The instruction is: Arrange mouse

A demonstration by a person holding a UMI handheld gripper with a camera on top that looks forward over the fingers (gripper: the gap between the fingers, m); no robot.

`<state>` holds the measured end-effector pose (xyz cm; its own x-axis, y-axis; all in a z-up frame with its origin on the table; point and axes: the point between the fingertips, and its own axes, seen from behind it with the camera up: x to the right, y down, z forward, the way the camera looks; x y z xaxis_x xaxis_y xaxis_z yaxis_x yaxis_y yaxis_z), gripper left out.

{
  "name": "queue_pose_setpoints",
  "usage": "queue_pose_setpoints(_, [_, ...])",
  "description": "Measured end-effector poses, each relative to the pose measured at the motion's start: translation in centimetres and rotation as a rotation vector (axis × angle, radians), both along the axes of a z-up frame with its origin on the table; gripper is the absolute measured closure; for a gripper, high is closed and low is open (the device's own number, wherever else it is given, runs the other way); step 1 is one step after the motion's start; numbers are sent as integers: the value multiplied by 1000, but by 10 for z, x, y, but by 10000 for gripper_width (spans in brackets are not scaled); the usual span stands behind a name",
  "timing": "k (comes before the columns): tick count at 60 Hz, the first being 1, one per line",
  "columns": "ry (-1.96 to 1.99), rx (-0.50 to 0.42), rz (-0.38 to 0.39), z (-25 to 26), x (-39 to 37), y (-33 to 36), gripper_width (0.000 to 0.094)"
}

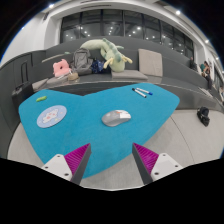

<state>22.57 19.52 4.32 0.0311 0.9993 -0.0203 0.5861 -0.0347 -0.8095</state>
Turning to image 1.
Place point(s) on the person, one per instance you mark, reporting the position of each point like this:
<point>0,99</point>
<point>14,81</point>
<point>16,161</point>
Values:
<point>206,71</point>
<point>193,64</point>

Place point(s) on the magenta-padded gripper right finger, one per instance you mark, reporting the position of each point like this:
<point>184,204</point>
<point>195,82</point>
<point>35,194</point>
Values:
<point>146,158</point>

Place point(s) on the dark blue patterned bag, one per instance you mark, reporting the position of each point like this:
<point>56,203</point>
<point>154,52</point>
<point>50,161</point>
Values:
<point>98,66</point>

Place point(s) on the round grey seat cushion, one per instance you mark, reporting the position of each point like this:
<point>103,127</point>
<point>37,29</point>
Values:
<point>57,80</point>

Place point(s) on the black suitcase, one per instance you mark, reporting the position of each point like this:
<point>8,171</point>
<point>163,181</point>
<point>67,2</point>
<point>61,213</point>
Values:
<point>21,95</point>

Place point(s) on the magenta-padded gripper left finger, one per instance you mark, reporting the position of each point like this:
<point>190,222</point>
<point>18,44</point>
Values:
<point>77,158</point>

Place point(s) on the round pale blue mouse pad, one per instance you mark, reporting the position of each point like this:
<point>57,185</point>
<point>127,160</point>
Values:
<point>51,116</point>

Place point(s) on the ceiling lights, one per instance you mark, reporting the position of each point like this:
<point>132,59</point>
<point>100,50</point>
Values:
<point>51,5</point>

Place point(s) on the pink plush cushion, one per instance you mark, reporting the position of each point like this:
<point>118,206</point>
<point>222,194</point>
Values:
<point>61,68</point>

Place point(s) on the grey backpack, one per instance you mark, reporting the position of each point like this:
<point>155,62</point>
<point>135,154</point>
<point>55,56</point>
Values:
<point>81,61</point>

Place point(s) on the grey and white computer mouse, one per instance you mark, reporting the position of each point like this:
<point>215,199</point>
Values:
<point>115,118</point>

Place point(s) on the black bag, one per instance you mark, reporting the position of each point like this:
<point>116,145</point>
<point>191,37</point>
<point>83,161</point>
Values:
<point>203,116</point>

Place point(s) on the white marker with black cap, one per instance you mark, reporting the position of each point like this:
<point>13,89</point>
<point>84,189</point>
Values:
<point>139,93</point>

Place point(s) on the small tan round item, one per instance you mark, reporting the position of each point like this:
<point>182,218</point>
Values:
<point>73,77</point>

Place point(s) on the flat grey seat cushion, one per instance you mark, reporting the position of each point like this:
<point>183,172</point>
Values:
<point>129,74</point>
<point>40,84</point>

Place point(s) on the beige square cushion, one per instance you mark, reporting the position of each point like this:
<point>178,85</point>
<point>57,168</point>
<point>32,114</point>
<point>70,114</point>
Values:
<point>150,62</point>

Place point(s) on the long green dragon plush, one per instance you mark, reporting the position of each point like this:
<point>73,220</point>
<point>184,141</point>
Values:
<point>115,60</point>

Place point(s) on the white marker with blue cap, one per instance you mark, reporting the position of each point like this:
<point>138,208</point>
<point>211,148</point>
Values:
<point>145,91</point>

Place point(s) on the small green eraser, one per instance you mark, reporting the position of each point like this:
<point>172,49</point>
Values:
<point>41,98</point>

